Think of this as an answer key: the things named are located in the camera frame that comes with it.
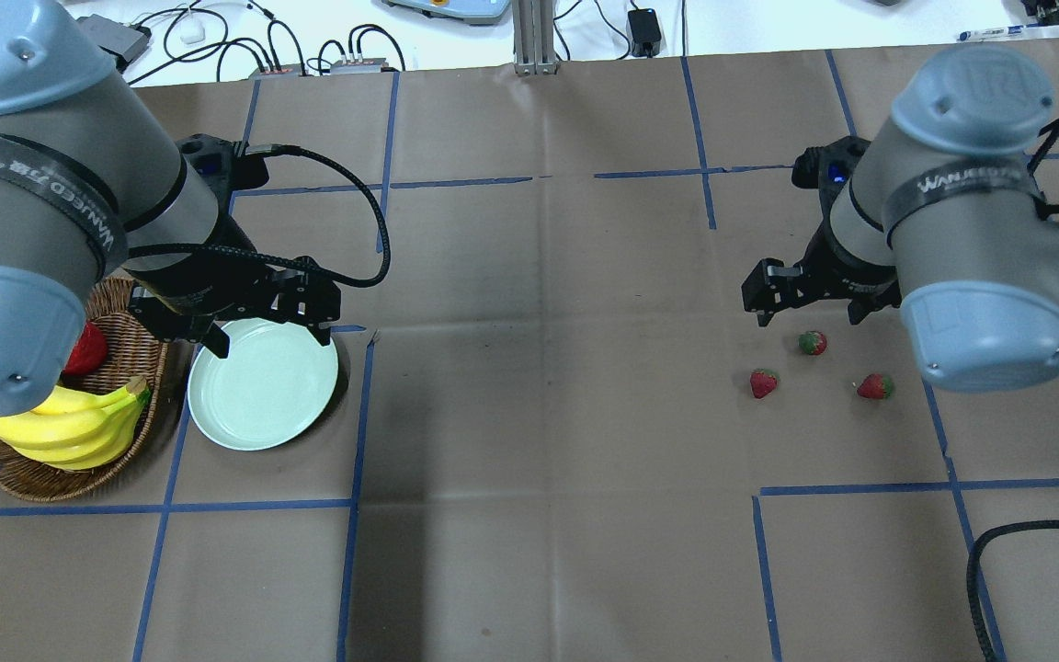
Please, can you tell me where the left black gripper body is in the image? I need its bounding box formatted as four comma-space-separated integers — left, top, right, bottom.
127, 135, 342, 343

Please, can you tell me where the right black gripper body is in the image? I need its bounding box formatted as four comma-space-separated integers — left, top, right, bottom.
741, 137, 901, 317

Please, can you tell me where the strawberry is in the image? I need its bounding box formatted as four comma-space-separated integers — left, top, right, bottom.
797, 330, 829, 356
748, 369, 780, 399
856, 372, 895, 401

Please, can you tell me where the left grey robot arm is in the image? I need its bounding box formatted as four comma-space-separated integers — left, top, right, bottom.
0, 1, 340, 416

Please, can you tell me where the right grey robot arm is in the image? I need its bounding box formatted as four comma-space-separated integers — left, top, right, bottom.
741, 43, 1059, 393

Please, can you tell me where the light green plate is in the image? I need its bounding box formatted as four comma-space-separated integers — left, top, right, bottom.
189, 319, 340, 451

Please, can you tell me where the brown wicker basket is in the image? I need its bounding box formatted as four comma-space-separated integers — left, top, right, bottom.
0, 278, 169, 503

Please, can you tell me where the red apple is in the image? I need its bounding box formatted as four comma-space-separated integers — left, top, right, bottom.
62, 322, 109, 376

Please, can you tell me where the yellow banana bunch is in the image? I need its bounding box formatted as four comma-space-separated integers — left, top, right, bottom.
0, 376, 151, 471

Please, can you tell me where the black power adapter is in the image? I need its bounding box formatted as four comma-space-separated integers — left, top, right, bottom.
627, 7, 664, 58

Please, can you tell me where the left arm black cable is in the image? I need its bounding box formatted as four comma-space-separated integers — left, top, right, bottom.
125, 143, 392, 289

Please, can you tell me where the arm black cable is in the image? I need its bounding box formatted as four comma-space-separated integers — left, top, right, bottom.
125, 143, 392, 289
966, 519, 1059, 662

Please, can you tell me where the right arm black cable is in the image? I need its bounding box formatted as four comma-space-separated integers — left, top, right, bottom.
966, 519, 1059, 662

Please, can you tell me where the aluminium frame post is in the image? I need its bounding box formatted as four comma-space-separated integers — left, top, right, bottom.
511, 0, 559, 78

